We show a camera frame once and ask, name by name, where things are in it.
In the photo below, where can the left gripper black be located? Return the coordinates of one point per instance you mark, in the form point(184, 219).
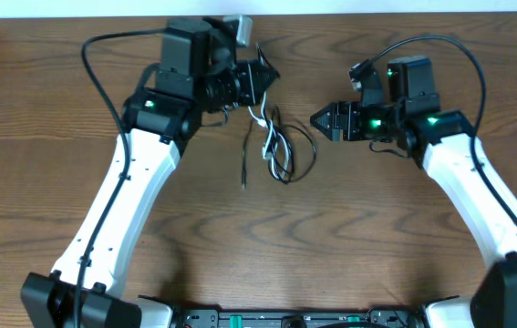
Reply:
point(253, 82)

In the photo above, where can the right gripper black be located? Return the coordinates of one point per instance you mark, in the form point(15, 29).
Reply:
point(340, 110)

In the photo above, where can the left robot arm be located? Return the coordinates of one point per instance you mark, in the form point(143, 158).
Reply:
point(198, 72)

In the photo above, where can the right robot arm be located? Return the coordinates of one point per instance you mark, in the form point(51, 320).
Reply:
point(441, 144)

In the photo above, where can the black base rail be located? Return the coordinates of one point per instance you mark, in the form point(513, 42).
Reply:
point(378, 316)

